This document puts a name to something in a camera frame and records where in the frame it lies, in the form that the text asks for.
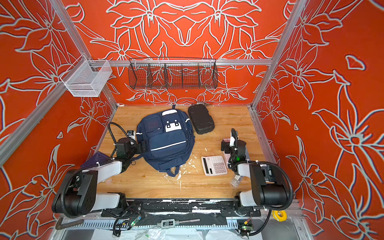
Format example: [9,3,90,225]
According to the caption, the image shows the purple notebook yellow label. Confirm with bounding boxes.
[81,152,109,168]

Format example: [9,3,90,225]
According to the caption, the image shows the navy blue student backpack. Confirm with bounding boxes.
[134,108,195,177]

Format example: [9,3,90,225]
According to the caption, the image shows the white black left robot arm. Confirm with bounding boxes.
[52,122,141,219]

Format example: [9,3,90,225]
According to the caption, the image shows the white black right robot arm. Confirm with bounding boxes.
[221,138,294,211]

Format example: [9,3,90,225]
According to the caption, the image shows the pink white calculator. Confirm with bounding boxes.
[202,156,228,177]

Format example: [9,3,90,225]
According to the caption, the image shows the black hard zip case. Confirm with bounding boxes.
[188,104,215,135]

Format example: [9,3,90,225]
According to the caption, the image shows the yellow tape roll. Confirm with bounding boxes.
[272,210,288,222]

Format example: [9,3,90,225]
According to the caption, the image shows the brown bent metal bar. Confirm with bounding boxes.
[55,217,84,230]

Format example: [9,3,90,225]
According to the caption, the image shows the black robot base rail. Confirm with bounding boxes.
[102,199,261,217]

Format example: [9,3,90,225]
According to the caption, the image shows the black wire wall basket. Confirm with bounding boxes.
[128,58,219,90]

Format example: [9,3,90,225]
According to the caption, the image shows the white wire mesh basket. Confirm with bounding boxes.
[60,60,112,97]

